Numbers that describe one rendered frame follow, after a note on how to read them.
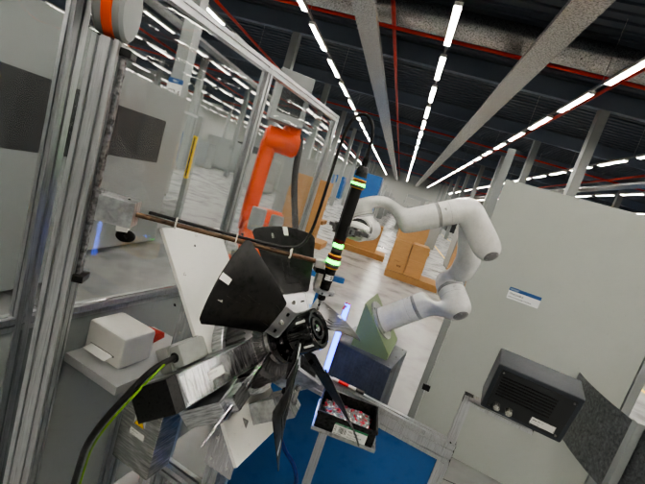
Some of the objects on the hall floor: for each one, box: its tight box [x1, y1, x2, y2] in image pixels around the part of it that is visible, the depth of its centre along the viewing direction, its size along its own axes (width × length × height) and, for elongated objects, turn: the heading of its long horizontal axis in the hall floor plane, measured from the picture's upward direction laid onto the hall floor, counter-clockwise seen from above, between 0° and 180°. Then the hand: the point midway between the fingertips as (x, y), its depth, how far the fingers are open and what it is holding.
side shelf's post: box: [97, 391, 126, 484], centre depth 143 cm, size 4×4×83 cm
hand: (343, 229), depth 117 cm, fingers closed on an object, 4 cm apart
